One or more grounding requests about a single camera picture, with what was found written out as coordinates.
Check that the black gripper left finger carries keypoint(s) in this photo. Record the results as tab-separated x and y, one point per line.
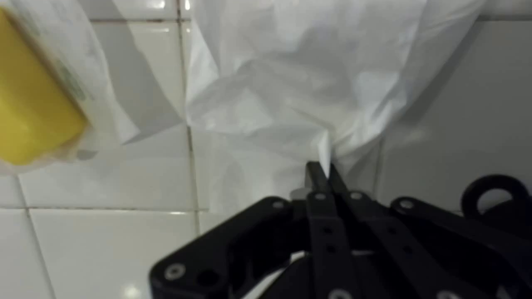
332	269

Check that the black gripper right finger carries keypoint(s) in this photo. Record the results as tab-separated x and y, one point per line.
417	274

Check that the yellow sponge in plastic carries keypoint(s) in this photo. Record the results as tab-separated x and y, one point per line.
56	99

